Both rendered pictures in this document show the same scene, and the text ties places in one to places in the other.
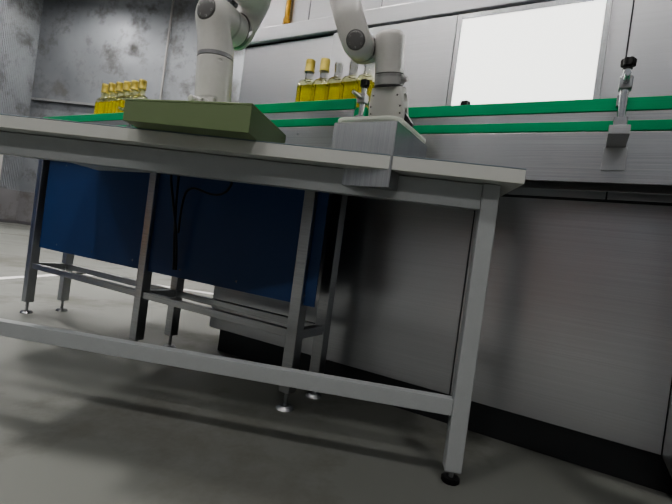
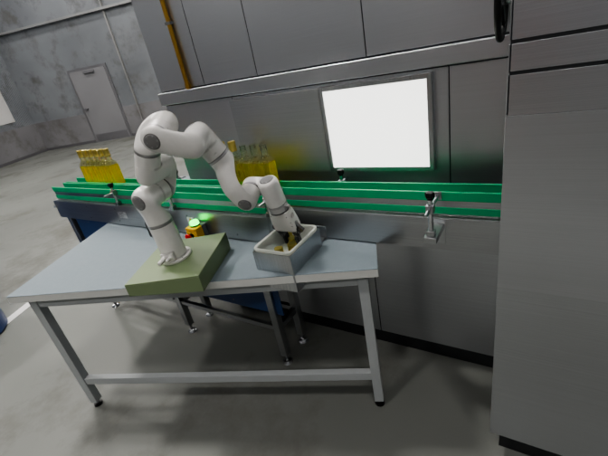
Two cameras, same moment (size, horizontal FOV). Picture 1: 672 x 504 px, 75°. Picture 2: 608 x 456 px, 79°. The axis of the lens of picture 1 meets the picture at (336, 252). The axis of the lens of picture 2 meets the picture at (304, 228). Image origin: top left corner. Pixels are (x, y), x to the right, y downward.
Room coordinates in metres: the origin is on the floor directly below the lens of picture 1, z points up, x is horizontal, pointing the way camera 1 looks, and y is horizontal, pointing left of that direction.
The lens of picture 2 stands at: (-0.12, -0.29, 1.47)
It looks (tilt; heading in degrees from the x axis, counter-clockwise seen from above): 25 degrees down; 6
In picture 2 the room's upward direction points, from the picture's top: 12 degrees counter-clockwise
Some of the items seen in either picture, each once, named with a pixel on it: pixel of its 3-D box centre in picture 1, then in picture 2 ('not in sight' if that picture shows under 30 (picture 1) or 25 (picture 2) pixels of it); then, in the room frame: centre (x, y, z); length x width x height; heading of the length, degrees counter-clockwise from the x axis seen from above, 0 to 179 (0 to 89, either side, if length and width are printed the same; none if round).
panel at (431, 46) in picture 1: (446, 69); (321, 130); (1.45, -0.28, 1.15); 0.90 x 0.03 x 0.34; 60
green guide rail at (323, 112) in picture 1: (160, 120); (136, 197); (1.73, 0.76, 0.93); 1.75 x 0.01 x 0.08; 60
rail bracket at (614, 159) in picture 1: (621, 113); (432, 221); (0.97, -0.59, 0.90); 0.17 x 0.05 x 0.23; 150
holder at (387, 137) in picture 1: (384, 152); (291, 244); (1.17, -0.09, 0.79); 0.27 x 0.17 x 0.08; 150
